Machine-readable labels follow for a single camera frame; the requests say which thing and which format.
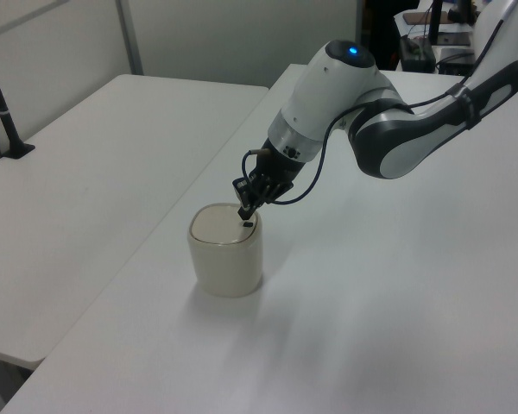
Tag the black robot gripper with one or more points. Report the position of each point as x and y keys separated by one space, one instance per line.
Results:
x=280 y=170

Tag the cream trash bin lid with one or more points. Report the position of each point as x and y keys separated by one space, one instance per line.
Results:
x=218 y=226

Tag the cream white cup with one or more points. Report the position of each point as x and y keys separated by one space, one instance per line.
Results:
x=226 y=267

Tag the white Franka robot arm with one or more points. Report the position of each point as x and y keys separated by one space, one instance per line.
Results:
x=328 y=95

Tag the white adjacent table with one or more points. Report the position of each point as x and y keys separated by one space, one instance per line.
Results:
x=90 y=181

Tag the black box on desk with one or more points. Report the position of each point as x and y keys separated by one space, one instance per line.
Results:
x=416 y=54

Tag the black flat device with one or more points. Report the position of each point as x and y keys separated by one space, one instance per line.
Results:
x=457 y=58

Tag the black monitor stand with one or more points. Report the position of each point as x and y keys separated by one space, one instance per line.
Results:
x=434 y=21

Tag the black pole with clamp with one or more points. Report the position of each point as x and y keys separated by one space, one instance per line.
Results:
x=4 y=116

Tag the grey partition frame post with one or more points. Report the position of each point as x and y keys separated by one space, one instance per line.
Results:
x=128 y=36

